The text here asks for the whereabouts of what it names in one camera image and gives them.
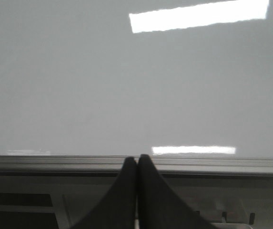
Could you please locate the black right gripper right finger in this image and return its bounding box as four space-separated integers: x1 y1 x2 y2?
137 155 216 229

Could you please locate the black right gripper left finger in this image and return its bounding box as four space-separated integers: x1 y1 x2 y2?
72 157 137 229

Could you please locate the white whiteboard with grey frame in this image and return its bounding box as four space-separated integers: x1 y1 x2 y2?
0 0 273 175

